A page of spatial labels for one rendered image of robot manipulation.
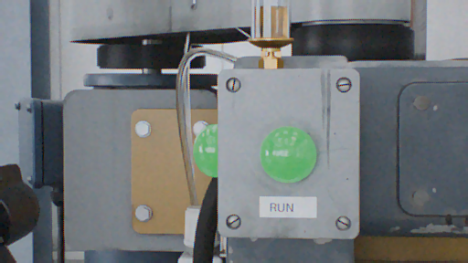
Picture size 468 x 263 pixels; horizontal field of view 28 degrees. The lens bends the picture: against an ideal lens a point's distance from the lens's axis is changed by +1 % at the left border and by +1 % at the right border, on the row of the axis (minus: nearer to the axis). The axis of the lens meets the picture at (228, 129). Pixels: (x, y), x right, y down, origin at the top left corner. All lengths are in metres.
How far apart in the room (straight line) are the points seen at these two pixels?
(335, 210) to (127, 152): 0.48
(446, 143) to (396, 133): 0.03
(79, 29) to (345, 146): 0.55
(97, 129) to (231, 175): 0.47
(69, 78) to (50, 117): 4.92
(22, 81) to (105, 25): 4.56
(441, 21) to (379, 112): 5.23
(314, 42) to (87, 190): 0.37
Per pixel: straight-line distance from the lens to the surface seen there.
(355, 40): 0.66
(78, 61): 5.89
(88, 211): 0.97
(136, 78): 0.98
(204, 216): 0.57
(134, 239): 0.96
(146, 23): 0.88
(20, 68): 5.51
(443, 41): 5.78
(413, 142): 0.55
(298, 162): 0.49
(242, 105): 0.50
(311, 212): 0.50
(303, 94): 0.50
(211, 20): 0.78
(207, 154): 0.51
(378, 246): 0.81
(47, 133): 0.98
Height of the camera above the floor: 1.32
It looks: 3 degrees down
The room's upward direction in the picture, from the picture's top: straight up
